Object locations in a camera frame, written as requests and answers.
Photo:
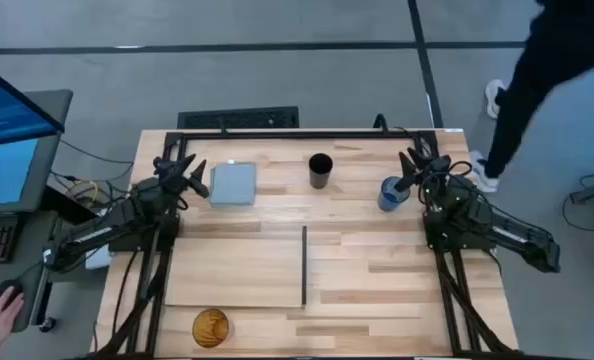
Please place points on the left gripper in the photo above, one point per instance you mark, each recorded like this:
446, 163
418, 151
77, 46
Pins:
167, 182

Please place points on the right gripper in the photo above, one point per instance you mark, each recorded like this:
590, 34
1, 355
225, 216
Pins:
437, 175

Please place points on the black cup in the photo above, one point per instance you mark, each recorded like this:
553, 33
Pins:
320, 170

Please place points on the amber glass cup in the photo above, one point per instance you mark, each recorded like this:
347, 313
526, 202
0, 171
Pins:
210, 327

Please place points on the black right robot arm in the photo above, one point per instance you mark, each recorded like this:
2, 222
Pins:
507, 230

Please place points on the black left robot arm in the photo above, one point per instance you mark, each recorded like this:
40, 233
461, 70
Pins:
122, 215

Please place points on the black shelf upright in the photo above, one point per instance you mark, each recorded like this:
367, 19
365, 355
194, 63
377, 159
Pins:
304, 265

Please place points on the blue faceted plastic cup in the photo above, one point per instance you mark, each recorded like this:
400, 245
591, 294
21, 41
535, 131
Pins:
388, 200

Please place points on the grey folded cloth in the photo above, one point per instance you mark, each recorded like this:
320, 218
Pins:
233, 185

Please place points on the black floor grille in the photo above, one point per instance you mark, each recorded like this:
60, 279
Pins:
237, 118

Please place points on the white shoe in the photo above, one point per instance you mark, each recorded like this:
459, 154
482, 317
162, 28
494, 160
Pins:
484, 180
493, 97

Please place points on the person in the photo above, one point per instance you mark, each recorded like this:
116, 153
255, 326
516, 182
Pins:
542, 65

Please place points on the computer monitor blue screen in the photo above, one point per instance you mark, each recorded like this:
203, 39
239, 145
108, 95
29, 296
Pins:
7, 165

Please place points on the grey computer desk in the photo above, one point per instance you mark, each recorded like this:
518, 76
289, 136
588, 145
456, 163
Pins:
32, 280

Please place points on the black computer mouse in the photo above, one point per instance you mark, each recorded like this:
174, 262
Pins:
8, 290

